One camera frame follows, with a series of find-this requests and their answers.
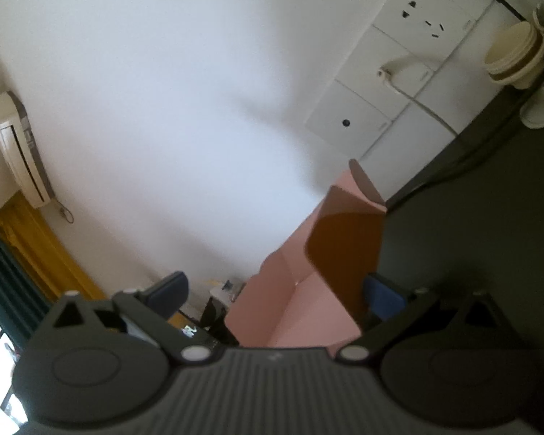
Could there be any beige suction cup holder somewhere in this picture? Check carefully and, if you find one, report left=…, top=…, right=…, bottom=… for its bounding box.
left=484, top=20, right=544, bottom=130

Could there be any yellow curtain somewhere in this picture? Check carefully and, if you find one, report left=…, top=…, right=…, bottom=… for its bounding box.
left=0, top=195, right=107, bottom=302

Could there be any white air conditioner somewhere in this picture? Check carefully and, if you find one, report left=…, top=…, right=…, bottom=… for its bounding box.
left=0, top=91, right=55, bottom=209

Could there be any white wall socket panel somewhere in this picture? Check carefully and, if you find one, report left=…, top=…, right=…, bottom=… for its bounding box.
left=305, top=0, right=533, bottom=170

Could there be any green curtain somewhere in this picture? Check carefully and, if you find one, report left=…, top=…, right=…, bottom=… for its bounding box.
left=0, top=231, right=50, bottom=340

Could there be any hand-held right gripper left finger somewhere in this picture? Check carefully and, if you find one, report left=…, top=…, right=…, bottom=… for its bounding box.
left=52, top=271, right=211, bottom=365

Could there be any white wall USB cable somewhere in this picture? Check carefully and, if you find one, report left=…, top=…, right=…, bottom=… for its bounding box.
left=377, top=54, right=463, bottom=137

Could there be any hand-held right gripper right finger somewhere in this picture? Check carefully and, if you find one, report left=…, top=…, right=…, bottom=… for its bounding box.
left=338, top=273, right=499, bottom=365

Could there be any black desktop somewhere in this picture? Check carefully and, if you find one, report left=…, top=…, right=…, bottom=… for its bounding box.
left=358, top=45, right=544, bottom=354

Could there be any pink cardboard box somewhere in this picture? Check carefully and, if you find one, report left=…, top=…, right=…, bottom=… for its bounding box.
left=224, top=158, right=388, bottom=349

